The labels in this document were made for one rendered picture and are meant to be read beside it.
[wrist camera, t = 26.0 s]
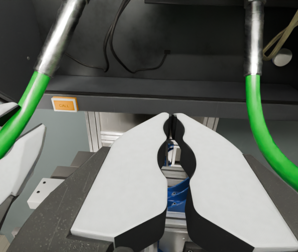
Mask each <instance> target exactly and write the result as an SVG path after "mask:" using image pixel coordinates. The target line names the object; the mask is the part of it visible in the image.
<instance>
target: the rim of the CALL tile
mask: <svg viewBox="0 0 298 252"><path fill-rule="evenodd" d="M51 99H52V103H53V107H54V111H59V112H77V105H76V100H75V99H73V98H51ZM54 101H73V103H74V108H75V110H58V109H55V105H54Z"/></svg>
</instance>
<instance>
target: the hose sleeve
mask: <svg viewBox="0 0 298 252"><path fill-rule="evenodd" d="M85 5H86V1H85V0H62V2H61V6H60V8H59V9H58V11H57V12H58V13H57V15H56V17H55V20H54V22H53V24H52V26H51V29H50V31H49V33H48V36H47V38H46V40H45V42H44V45H43V47H41V51H40V54H39V55H38V56H37V60H36V63H35V65H34V67H33V69H34V71H37V72H39V73H42V74H44V75H46V76H48V77H50V78H54V77H55V74H56V72H57V70H58V68H59V67H60V63H61V61H62V60H63V56H64V53H65V51H66V49H67V47H68V44H69V42H70V40H71V37H72V35H73V33H74V30H75V28H76V26H77V24H78V23H79V19H80V17H81V16H82V12H83V10H84V7H85Z"/></svg>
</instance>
